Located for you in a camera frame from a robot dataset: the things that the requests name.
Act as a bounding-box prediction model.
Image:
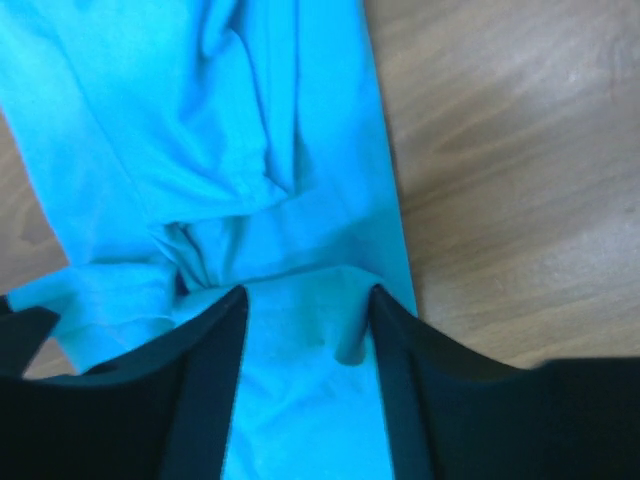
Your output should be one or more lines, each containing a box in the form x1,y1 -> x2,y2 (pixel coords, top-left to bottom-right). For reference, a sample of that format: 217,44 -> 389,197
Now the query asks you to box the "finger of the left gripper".
0,295 -> 60,377

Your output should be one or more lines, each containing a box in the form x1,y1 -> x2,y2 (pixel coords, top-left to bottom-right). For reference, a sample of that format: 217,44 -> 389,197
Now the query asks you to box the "cyan t shirt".
1,1 -> 416,479

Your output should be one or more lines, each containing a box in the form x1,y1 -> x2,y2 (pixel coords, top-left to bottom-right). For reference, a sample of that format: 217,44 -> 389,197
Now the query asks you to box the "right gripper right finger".
367,286 -> 639,479

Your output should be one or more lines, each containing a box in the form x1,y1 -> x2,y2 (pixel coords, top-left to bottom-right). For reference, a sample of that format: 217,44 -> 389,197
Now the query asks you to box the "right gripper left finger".
1,287 -> 248,479

